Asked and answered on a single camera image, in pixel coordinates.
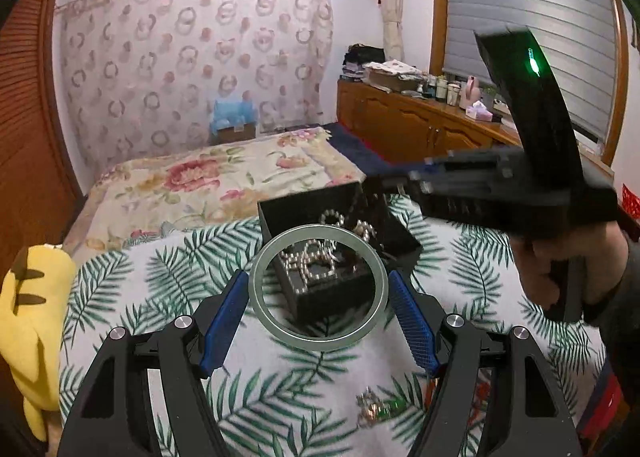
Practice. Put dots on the stack of papers and clothes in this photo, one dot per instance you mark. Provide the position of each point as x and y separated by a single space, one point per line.
368 65

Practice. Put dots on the black square jewelry box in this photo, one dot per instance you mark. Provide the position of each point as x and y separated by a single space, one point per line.
347 207

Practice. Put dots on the pink patterned lace curtain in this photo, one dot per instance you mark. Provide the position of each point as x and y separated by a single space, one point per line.
139 75

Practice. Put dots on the grey window roller blind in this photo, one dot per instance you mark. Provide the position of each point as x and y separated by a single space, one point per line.
578 40

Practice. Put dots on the yellow plush toy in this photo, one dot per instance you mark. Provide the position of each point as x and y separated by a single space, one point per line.
34 295

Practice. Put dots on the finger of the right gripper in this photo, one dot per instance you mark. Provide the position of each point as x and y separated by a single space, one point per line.
395 171
393 185

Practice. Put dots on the person's right hand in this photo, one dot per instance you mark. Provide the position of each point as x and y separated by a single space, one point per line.
603 247

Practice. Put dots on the pale green jade bangle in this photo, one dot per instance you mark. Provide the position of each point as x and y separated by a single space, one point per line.
313 271

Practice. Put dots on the floral bed cover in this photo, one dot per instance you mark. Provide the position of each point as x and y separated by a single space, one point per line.
215 184

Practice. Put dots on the green gem brooch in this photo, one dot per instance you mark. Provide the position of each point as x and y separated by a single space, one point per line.
374 410

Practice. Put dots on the dark blue bed sheet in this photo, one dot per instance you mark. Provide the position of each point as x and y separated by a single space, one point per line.
356 151

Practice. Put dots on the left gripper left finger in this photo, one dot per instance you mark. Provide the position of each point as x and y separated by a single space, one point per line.
112 413

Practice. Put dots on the green palm leaf blanket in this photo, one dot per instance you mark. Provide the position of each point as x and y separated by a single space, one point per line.
270 399

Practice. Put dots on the blue plush on box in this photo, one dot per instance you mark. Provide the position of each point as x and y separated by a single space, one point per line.
232 120

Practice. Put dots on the brown louvered wardrobe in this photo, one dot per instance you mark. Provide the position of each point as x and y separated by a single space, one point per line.
40 195

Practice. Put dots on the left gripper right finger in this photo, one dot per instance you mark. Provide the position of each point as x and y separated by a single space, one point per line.
526 413

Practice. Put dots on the pink bottle on cabinet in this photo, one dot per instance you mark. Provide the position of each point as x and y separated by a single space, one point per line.
470 93

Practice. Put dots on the wooden sideboard cabinet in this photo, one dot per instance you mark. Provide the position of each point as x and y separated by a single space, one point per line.
401 129

